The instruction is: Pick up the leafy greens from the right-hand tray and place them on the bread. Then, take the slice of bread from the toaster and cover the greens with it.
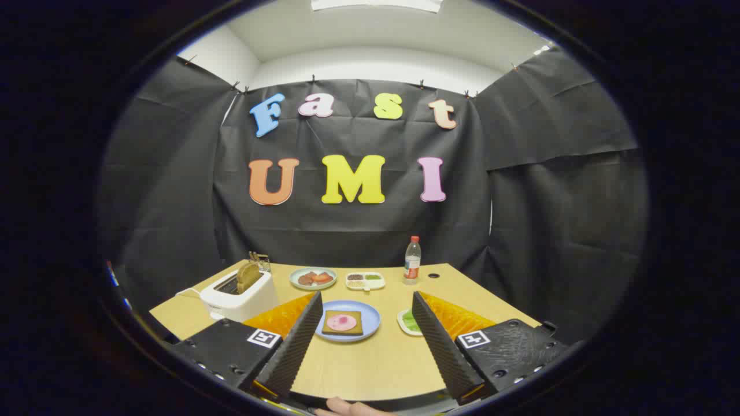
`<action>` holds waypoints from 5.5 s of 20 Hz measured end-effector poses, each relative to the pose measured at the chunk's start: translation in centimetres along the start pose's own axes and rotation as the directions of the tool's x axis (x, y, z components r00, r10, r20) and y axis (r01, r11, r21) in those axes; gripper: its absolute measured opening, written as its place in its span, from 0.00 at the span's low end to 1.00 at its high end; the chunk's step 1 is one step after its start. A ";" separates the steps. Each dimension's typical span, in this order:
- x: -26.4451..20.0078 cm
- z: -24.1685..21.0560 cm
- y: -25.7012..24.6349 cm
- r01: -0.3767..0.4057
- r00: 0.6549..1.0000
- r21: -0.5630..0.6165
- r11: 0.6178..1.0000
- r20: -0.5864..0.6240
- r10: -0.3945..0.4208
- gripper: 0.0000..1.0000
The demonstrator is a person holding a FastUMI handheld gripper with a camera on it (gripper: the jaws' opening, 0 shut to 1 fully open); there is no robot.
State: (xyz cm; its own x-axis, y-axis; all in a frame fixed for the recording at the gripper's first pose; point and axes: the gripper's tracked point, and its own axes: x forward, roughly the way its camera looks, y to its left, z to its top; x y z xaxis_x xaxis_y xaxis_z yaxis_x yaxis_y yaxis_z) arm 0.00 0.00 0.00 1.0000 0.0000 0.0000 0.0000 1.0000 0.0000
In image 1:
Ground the clear water bottle red label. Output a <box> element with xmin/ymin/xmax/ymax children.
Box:
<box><xmin>403</xmin><ymin>235</ymin><xmax>422</xmax><ymax>285</ymax></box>

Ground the blue round plate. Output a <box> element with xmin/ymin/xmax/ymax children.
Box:
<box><xmin>315</xmin><ymin>300</ymin><xmax>382</xmax><ymax>343</ymax></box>

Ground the white toaster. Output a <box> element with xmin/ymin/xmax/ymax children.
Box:
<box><xmin>199</xmin><ymin>269</ymin><xmax>279</xmax><ymax>323</ymax></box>

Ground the small white square plate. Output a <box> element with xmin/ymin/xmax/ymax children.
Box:
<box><xmin>397</xmin><ymin>308</ymin><xmax>426</xmax><ymax>337</ymax></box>

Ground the pale green round plate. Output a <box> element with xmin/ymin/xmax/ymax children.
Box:
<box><xmin>289</xmin><ymin>267</ymin><xmax>338</xmax><ymax>291</ymax></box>

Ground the black backdrop cloth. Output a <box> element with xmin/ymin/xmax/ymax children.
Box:
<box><xmin>98</xmin><ymin>46</ymin><xmax>648</xmax><ymax>347</ymax></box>

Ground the white divided tray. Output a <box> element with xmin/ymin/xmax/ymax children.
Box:
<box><xmin>345</xmin><ymin>272</ymin><xmax>386</xmax><ymax>291</ymax></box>

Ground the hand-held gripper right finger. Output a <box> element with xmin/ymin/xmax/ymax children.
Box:
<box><xmin>410</xmin><ymin>291</ymin><xmax>573</xmax><ymax>406</ymax></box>

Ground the ceiling light panel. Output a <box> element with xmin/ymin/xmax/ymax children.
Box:
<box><xmin>310</xmin><ymin>0</ymin><xmax>444</xmax><ymax>13</ymax></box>

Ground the toast slice with ham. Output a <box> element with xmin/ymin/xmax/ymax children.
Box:
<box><xmin>321</xmin><ymin>310</ymin><xmax>364</xmax><ymax>336</ymax></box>

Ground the brown toast slice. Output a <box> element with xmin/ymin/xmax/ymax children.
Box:
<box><xmin>236</xmin><ymin>262</ymin><xmax>262</xmax><ymax>294</ymax></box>

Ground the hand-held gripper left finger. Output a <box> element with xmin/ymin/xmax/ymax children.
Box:
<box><xmin>168</xmin><ymin>291</ymin><xmax>324</xmax><ymax>402</ymax></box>

